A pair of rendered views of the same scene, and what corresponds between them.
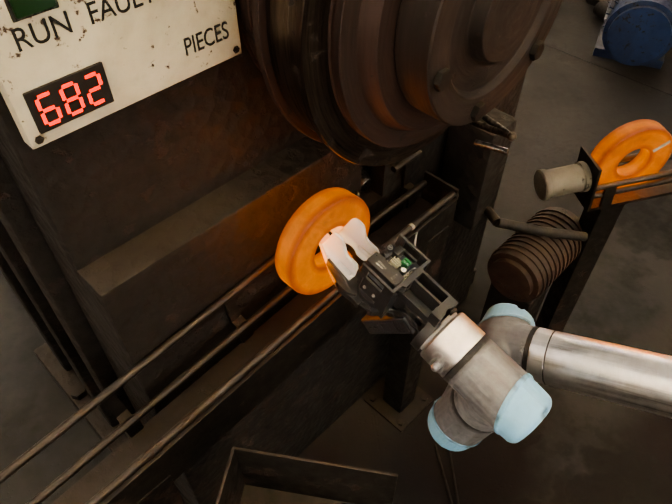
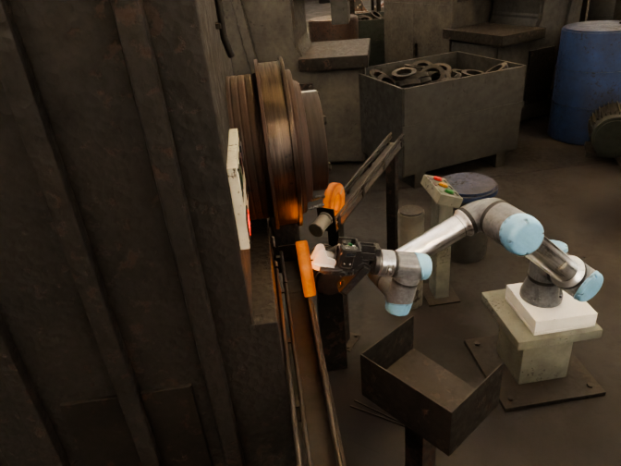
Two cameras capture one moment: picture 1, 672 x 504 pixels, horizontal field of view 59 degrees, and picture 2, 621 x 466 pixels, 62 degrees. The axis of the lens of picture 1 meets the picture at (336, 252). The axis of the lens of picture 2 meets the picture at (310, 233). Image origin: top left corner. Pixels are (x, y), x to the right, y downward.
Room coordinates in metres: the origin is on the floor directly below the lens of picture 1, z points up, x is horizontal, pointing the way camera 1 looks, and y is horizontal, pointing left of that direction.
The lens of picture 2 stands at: (-0.24, 0.91, 1.59)
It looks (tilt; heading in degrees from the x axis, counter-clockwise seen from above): 29 degrees down; 311
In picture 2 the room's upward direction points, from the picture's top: 6 degrees counter-clockwise
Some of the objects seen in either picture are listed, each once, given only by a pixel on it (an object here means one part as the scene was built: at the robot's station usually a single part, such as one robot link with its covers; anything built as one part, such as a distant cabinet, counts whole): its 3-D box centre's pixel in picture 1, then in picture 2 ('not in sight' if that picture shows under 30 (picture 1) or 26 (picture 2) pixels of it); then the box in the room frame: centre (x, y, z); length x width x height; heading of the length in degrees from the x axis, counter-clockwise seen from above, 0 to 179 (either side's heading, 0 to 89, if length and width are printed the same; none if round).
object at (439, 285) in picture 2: not in sight; (440, 240); (0.69, -1.11, 0.31); 0.24 x 0.16 x 0.62; 135
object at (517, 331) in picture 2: not in sight; (538, 313); (0.15, -0.83, 0.28); 0.32 x 0.32 x 0.04; 46
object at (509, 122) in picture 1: (471, 166); (285, 239); (0.90, -0.26, 0.68); 0.11 x 0.08 x 0.24; 45
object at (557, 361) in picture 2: not in sight; (532, 343); (0.15, -0.83, 0.13); 0.40 x 0.40 x 0.26; 46
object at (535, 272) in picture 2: not in sight; (549, 260); (0.14, -0.83, 0.53); 0.13 x 0.12 x 0.14; 150
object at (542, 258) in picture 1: (516, 309); (329, 309); (0.86, -0.44, 0.27); 0.22 x 0.13 x 0.53; 135
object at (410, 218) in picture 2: not in sight; (410, 258); (0.77, -0.97, 0.26); 0.12 x 0.12 x 0.52
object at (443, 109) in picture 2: not in sight; (432, 114); (1.56, -2.74, 0.39); 1.03 x 0.83 x 0.77; 60
